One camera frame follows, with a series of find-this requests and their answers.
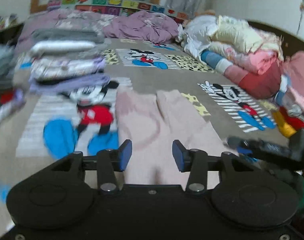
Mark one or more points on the red folded garment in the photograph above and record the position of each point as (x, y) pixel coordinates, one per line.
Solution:
(296, 123)

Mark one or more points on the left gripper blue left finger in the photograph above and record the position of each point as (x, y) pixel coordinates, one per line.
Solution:
(110, 161)

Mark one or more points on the wall hanging ornament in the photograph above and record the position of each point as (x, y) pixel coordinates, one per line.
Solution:
(301, 9)

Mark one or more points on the yellow knit garment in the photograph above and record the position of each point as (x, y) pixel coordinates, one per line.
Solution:
(284, 128)

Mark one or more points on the cream yellow crumpled garment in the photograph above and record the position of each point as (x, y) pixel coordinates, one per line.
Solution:
(245, 38)

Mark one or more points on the dark wooden bed headboard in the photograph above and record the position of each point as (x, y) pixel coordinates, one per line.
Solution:
(290, 43)

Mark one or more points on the Mickey Mouse bed sheet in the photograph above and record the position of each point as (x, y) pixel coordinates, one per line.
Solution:
(22, 151)

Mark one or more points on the striped pink red blanket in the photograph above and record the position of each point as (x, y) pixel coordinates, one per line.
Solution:
(258, 86)

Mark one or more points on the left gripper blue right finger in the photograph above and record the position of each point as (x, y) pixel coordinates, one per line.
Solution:
(195, 162)

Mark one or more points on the pink fuzzy sweater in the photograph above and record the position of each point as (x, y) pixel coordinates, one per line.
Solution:
(152, 122)

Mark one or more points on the pink pillow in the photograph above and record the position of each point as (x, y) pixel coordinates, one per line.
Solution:
(293, 68)

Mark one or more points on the colourful alphabet foam border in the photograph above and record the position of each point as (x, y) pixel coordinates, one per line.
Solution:
(117, 7)

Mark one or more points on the stack of folded clothes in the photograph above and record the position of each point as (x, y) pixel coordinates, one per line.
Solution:
(61, 60)

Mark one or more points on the white crumpled garment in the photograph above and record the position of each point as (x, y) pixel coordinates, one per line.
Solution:
(194, 37)

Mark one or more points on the crumpled purple garment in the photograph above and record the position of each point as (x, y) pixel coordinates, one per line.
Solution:
(143, 25)

